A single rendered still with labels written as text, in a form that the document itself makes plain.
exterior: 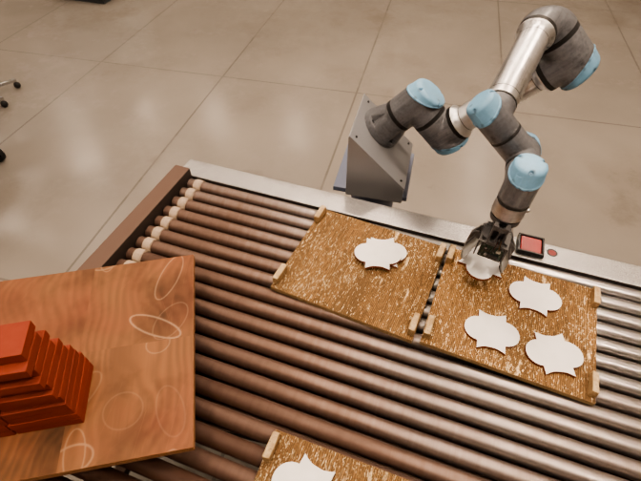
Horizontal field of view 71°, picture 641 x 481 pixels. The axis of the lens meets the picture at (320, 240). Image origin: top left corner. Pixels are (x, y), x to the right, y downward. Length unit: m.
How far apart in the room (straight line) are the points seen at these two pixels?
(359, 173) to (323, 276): 0.43
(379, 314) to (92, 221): 2.22
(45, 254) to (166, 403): 2.09
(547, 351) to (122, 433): 0.98
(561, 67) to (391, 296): 0.76
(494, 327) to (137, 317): 0.88
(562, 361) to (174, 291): 0.96
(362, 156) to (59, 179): 2.45
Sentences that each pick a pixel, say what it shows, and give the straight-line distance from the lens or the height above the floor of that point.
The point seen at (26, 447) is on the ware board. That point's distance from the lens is 1.11.
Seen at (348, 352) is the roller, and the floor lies 0.92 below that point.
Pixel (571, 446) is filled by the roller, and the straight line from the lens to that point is 1.21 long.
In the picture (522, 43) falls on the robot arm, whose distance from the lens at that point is 1.29.
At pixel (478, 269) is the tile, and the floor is 1.00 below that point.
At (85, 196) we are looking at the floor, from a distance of 3.31.
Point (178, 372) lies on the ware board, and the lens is 1.06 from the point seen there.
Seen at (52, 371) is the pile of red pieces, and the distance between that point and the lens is 0.98.
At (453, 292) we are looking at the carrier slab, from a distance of 1.31.
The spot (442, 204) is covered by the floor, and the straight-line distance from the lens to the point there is 2.97.
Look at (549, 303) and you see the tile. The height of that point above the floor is 0.95.
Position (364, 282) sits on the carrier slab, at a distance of 1.28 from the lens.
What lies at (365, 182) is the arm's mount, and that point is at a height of 0.94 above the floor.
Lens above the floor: 1.95
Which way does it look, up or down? 47 degrees down
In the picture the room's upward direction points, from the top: straight up
